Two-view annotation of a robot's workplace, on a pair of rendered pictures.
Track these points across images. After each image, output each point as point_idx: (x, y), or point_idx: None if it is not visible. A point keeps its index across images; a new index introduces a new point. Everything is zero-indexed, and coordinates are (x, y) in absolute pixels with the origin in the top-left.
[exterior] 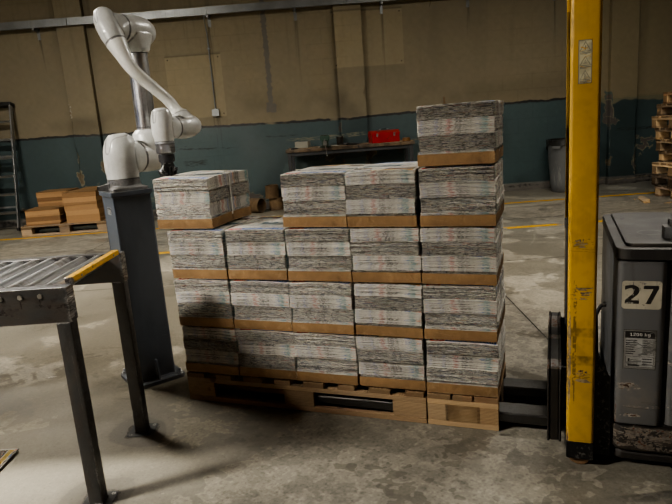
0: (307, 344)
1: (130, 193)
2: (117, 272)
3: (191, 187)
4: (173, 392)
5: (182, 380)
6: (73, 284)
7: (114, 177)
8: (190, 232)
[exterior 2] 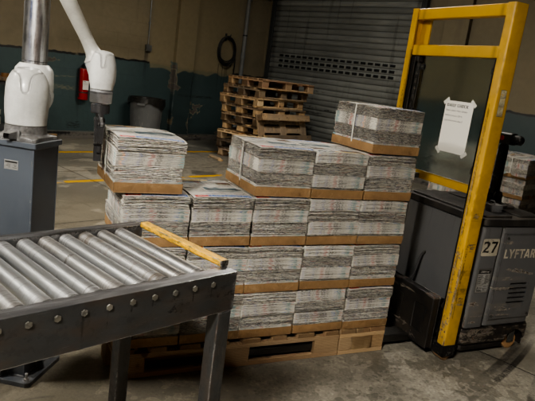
0: (254, 303)
1: (48, 145)
2: None
3: (166, 149)
4: (77, 379)
5: (64, 364)
6: None
7: (30, 123)
8: (154, 197)
